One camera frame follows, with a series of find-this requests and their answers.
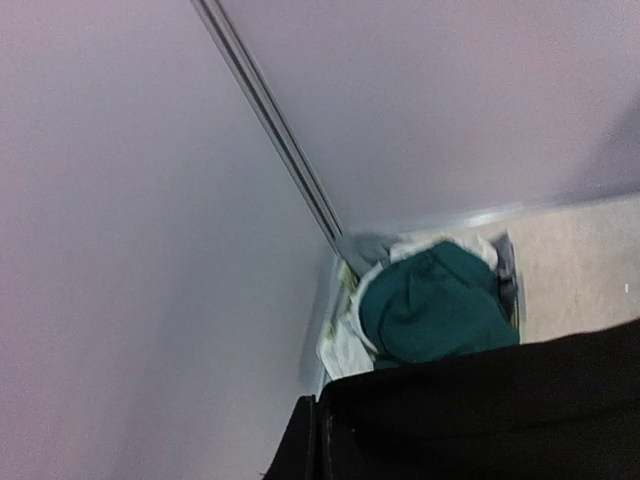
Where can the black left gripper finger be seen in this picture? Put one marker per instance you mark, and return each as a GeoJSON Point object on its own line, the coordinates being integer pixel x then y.
{"type": "Point", "coordinates": [315, 444]}

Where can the black trousers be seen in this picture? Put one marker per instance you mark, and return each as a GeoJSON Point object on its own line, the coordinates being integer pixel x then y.
{"type": "Point", "coordinates": [562, 409]}

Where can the white garment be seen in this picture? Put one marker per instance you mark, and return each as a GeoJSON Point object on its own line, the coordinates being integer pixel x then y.
{"type": "Point", "coordinates": [342, 348]}

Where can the teal green garment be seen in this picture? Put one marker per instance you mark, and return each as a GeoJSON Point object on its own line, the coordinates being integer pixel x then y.
{"type": "Point", "coordinates": [441, 302]}

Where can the grey garment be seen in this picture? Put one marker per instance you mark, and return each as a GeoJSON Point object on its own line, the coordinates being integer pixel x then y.
{"type": "Point", "coordinates": [363, 251]}

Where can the cream perforated plastic basket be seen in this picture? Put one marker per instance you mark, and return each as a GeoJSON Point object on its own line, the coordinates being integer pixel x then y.
{"type": "Point", "coordinates": [508, 279]}

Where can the left aluminium corner post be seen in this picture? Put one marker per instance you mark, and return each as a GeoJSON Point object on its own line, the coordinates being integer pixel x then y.
{"type": "Point", "coordinates": [262, 101]}

